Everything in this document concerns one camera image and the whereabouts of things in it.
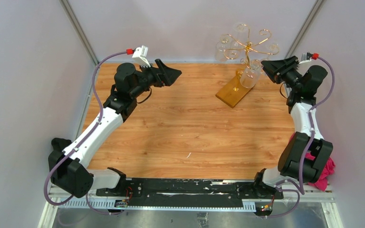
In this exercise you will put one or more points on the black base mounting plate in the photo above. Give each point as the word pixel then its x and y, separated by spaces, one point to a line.
pixel 188 193

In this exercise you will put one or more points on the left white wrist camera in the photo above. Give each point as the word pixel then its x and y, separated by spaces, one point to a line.
pixel 139 56

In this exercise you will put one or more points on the clear wine glass back top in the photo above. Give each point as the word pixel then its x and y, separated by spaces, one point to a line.
pixel 241 29

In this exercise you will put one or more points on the aluminium frame rail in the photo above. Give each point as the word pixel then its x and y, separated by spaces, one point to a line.
pixel 313 209

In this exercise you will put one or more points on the clear wine glass right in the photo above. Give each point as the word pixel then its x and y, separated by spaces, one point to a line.
pixel 272 49

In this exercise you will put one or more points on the pink cloth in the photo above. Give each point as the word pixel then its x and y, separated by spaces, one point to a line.
pixel 322 173

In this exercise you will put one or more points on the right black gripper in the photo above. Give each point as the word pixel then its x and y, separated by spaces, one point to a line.
pixel 276 70

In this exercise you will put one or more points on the clear ribbed wine glass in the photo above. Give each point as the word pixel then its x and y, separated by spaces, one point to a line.
pixel 251 74

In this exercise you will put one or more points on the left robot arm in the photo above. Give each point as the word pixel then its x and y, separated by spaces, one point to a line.
pixel 69 161

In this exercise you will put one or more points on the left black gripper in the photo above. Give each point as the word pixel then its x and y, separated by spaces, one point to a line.
pixel 159 80

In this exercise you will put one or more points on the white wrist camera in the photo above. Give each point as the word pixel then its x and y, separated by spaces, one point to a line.
pixel 305 58
pixel 139 56

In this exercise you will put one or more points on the gold wire glass rack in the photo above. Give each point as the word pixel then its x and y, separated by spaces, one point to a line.
pixel 244 50

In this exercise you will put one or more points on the clear wine glass back left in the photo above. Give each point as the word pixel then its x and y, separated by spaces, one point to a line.
pixel 221 48

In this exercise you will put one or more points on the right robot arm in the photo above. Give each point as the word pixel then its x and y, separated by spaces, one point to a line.
pixel 302 107

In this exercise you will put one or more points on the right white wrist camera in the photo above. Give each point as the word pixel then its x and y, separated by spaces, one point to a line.
pixel 305 58

